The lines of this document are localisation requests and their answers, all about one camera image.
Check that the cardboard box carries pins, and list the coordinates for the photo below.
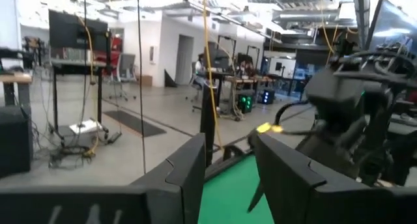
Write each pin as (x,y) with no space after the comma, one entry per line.
(145,80)

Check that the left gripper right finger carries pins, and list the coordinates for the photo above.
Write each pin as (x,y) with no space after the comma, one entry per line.
(325,206)

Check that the black rolling monitor stand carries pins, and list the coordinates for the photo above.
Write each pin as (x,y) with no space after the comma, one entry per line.
(78,129)

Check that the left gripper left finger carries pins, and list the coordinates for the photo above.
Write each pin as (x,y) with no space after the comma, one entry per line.
(97,206)

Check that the black post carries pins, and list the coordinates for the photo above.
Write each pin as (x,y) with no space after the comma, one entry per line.
(208,126)

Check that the black table frame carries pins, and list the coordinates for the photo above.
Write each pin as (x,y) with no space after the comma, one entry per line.
(228,165)

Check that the wooden top desk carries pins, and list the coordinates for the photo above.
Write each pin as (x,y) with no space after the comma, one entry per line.
(247,80)

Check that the dark striped-edge floor mat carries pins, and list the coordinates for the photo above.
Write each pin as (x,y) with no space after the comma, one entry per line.
(135,123)

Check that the computer tower green lights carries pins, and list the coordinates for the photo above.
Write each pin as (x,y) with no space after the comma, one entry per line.
(245,103)

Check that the grey office chair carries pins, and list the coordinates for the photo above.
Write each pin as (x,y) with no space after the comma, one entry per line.
(125,71)

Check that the large black monitor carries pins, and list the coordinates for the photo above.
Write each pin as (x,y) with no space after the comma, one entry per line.
(75,30)

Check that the black cabinet box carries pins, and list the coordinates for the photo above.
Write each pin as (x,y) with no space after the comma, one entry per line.
(14,141)

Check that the computer tower blue lights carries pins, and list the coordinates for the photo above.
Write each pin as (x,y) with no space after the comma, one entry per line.
(267,96)

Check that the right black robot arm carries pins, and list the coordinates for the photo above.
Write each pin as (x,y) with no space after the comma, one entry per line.
(374,139)

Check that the person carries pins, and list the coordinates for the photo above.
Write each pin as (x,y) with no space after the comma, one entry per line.
(200,69)

